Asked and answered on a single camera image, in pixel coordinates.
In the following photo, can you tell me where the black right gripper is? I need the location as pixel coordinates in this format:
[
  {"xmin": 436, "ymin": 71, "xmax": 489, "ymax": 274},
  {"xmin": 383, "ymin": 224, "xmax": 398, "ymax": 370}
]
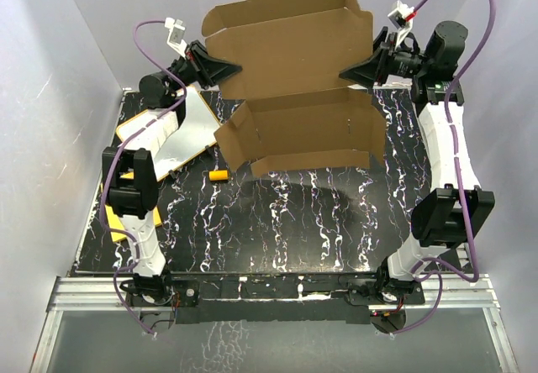
[{"xmin": 340, "ymin": 28, "xmax": 432, "ymax": 89}]

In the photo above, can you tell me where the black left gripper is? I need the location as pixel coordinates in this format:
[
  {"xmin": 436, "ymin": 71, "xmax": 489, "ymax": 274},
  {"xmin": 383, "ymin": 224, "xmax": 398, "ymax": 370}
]
[{"xmin": 163, "ymin": 42, "xmax": 243, "ymax": 94}]

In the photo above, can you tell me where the brown cardboard box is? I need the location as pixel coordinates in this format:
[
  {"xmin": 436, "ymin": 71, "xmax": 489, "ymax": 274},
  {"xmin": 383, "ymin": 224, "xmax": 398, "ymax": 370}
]
[{"xmin": 202, "ymin": 0, "xmax": 386, "ymax": 176}]

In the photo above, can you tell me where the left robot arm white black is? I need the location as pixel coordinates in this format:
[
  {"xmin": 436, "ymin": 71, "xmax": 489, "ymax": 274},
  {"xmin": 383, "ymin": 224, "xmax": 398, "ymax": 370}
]
[{"xmin": 102, "ymin": 40, "xmax": 242, "ymax": 305}]

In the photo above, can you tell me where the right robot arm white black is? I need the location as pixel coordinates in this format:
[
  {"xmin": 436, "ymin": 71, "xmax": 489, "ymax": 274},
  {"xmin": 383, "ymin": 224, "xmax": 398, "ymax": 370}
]
[{"xmin": 340, "ymin": 21, "xmax": 495, "ymax": 303}]

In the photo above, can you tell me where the small yellow cylinder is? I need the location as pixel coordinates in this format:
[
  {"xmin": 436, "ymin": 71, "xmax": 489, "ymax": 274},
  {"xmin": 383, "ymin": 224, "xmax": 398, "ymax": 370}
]
[{"xmin": 208, "ymin": 170, "xmax": 229, "ymax": 181}]

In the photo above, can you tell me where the yellow notebook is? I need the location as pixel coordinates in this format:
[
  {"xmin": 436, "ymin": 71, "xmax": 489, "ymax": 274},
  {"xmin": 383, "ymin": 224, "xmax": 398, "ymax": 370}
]
[{"xmin": 100, "ymin": 170, "xmax": 164, "ymax": 244}]

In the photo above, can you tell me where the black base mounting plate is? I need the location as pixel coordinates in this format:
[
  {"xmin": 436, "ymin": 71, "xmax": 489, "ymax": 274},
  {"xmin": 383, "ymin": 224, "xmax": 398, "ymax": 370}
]
[{"xmin": 119, "ymin": 272, "xmax": 425, "ymax": 325}]

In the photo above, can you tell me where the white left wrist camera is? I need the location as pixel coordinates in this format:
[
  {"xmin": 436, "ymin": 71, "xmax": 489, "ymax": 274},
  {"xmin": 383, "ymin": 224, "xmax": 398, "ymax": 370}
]
[{"xmin": 165, "ymin": 17, "xmax": 187, "ymax": 58}]

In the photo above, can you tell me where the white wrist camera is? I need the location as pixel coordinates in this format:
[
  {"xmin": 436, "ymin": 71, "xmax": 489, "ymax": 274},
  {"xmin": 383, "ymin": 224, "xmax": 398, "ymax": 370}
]
[
  {"xmin": 388, "ymin": 0, "xmax": 416, "ymax": 47},
  {"xmin": 165, "ymin": 17, "xmax": 187, "ymax": 58}
]

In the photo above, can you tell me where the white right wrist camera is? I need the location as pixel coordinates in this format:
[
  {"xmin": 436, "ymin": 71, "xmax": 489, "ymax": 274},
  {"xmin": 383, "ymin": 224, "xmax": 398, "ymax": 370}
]
[{"xmin": 388, "ymin": 0, "xmax": 416, "ymax": 47}]

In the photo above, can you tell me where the whiteboard with orange frame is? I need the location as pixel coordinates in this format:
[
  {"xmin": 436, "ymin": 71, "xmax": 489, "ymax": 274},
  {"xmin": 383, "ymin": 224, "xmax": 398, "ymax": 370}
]
[{"xmin": 127, "ymin": 87, "xmax": 220, "ymax": 181}]

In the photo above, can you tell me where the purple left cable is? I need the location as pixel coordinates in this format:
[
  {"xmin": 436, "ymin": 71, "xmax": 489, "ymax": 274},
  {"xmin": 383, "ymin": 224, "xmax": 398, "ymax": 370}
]
[{"xmin": 102, "ymin": 18, "xmax": 188, "ymax": 340}]

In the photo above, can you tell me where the purple cable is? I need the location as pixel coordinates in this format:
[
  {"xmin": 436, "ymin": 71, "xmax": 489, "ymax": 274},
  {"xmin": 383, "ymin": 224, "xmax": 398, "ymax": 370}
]
[
  {"xmin": 102, "ymin": 18, "xmax": 188, "ymax": 340},
  {"xmin": 388, "ymin": 0, "xmax": 497, "ymax": 340}
]

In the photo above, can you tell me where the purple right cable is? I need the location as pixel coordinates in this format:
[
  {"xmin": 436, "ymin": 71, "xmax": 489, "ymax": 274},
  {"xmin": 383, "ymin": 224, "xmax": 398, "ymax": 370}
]
[{"xmin": 388, "ymin": 0, "xmax": 497, "ymax": 340}]

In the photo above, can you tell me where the aluminium rail frame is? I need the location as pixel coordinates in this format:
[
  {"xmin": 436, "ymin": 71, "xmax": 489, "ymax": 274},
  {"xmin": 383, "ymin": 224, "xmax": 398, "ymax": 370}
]
[{"xmin": 31, "ymin": 277, "xmax": 519, "ymax": 372}]

